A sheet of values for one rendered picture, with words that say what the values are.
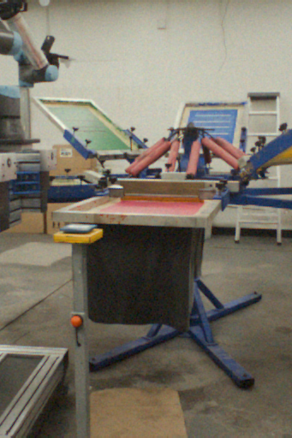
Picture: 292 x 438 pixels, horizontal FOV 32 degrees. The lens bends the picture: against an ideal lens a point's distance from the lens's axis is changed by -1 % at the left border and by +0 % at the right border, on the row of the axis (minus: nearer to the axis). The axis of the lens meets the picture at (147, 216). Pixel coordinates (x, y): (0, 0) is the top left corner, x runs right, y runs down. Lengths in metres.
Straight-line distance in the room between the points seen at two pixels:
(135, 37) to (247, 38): 1.38
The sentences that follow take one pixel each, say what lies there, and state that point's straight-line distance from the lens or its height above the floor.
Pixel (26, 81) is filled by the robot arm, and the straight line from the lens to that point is 2.60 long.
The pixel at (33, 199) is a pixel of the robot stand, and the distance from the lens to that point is 2.25.
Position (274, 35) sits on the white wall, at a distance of 6.61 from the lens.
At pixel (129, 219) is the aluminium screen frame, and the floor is 0.97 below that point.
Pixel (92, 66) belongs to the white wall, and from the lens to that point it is 6.97.
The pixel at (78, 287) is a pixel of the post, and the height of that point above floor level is 0.76.
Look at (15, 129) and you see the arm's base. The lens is 2.29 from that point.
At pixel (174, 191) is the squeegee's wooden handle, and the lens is 2.42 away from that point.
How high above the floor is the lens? 1.28
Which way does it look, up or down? 9 degrees down
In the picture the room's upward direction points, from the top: straight up
